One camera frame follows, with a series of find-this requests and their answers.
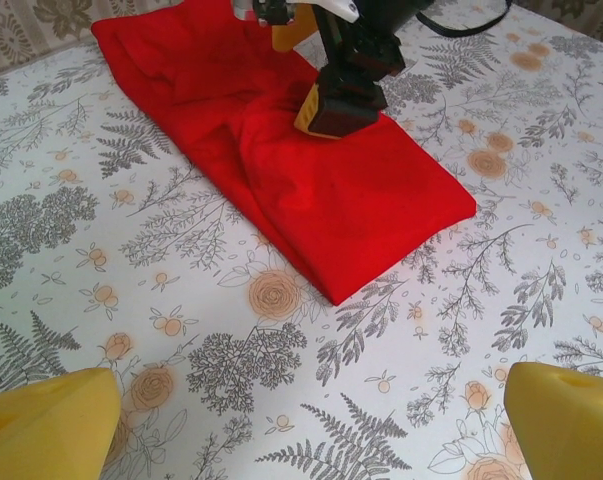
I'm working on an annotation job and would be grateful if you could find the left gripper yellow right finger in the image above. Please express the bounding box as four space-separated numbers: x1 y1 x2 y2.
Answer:
503 362 603 480

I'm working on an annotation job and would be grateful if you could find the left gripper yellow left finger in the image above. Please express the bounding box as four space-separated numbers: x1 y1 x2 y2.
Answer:
0 367 123 480

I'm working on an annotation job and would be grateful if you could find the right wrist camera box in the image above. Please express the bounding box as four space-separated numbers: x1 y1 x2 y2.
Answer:
229 0 298 26

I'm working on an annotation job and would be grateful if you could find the black cable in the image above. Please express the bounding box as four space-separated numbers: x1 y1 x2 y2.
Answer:
414 0 513 37

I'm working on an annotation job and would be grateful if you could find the white camera bracket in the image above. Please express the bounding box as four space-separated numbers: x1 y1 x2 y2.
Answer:
288 0 358 24

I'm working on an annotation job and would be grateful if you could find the red t-shirt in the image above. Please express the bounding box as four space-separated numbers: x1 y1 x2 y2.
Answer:
90 0 477 306

